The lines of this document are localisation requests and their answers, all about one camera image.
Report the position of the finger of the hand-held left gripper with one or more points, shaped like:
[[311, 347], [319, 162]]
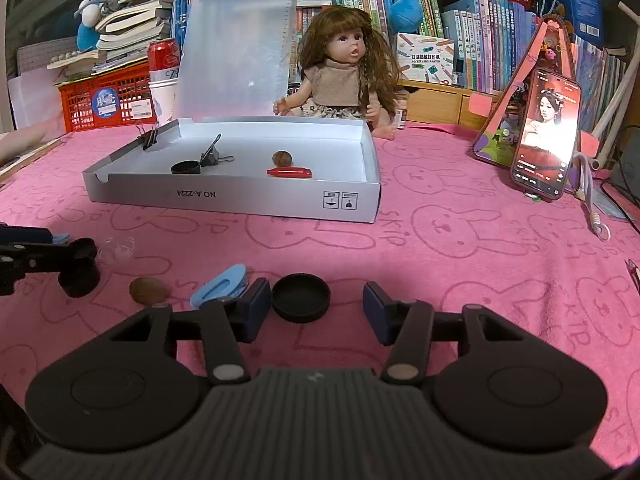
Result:
[[25, 234], [50, 256]]

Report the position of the red hair clip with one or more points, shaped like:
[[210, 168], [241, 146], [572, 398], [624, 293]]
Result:
[[290, 172]]

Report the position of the translucent plastic clipboard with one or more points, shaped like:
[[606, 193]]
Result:
[[230, 60]]

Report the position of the white paper sheet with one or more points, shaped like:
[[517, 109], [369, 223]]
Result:
[[30, 100]]

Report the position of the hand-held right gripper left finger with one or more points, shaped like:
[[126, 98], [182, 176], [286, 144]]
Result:
[[257, 305]]

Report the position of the white plastic pipe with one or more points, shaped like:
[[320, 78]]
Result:
[[617, 105]]

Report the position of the small brown bottle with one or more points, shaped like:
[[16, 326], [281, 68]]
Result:
[[401, 110]]

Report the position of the white shallow cardboard box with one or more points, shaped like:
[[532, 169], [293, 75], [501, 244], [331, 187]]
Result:
[[310, 145]]

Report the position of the clear glass dish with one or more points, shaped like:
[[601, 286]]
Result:
[[117, 250]]

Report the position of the pink bunny print blanket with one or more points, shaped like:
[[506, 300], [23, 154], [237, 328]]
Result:
[[450, 250]]

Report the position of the smartphone with lit screen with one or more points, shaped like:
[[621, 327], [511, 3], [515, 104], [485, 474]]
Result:
[[545, 130]]

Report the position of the red soda can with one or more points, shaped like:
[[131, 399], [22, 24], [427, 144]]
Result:
[[162, 55]]

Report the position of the small black binder clip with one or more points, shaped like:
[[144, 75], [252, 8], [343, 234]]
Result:
[[150, 139]]

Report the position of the wooden desk organiser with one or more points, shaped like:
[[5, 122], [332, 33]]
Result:
[[440, 105]]

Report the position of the large black binder clip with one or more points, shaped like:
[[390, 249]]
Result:
[[210, 156]]

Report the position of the pile of books and magazines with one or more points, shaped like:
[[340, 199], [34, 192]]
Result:
[[130, 25]]

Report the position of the white paper cup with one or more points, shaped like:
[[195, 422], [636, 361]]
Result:
[[162, 95]]

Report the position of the row of shelved books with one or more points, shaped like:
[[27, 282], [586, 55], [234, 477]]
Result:
[[495, 35]]

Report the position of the red plastic crate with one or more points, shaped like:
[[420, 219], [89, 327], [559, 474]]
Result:
[[80, 100]]

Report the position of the pink cardboard phone stand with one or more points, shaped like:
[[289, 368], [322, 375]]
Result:
[[495, 125]]

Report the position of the brown haired baby doll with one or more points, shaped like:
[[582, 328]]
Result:
[[335, 80]]

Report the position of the open notebook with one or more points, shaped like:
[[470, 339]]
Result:
[[30, 160]]

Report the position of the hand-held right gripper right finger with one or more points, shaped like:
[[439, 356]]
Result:
[[375, 310]]

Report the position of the white grid board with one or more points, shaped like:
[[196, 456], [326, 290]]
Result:
[[35, 57]]

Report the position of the pocket label printer box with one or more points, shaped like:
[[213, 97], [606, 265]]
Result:
[[425, 60]]

